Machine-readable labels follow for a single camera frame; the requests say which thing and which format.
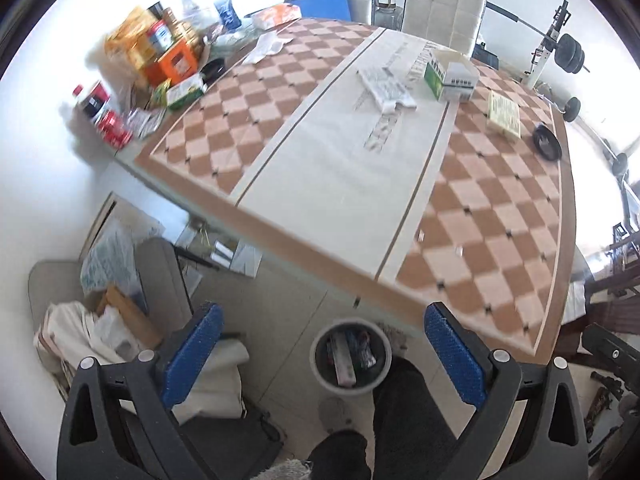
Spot cola bottle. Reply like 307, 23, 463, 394
74, 81, 113, 121

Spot crumpled white tissue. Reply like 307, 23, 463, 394
243, 34, 293, 65

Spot grey fuzzy slipper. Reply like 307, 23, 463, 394
250, 457, 313, 480

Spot black ashtray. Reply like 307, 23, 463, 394
532, 122, 560, 162

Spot white cloth bag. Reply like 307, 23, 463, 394
34, 301, 146, 386

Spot cardboard box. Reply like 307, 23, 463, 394
95, 285, 163, 350

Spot blue label water bottle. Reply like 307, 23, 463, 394
214, 0, 242, 31

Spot grey padded chair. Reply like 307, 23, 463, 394
27, 237, 286, 466

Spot orange box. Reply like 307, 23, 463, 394
145, 40, 201, 88

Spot white padded chair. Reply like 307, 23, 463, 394
400, 0, 488, 58

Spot yellow snack bag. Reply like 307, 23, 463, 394
104, 6, 161, 68

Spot clear plastic packets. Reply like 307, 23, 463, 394
125, 107, 166, 140

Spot papers under table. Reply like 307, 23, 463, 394
175, 222, 263, 278

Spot long white box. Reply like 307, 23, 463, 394
327, 332, 357, 387

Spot clear bubble wrap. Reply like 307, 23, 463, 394
80, 220, 151, 306

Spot dark wooden chair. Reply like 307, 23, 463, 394
582, 230, 640, 311

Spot open green white box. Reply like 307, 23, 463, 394
424, 52, 481, 103

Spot pale yellow flat box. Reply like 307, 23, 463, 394
486, 90, 522, 140

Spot person's dark trouser leg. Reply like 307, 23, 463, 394
305, 357, 461, 480

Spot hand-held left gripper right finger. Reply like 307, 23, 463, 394
424, 302, 590, 480

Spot white round trash bin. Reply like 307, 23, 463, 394
309, 317, 393, 397

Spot white barbell rack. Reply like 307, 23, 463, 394
522, 0, 573, 86

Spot orange tissue pack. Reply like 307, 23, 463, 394
251, 3, 302, 30

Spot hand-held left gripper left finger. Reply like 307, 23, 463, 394
57, 302, 225, 480

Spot floor barbell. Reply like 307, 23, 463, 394
550, 96, 640, 176

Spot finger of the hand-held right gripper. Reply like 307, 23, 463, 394
581, 322, 640, 386

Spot black bowl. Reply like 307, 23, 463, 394
200, 58, 226, 83

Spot barbell with black plates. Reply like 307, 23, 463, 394
400, 0, 592, 75

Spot red lid jar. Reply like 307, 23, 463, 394
149, 20, 173, 53

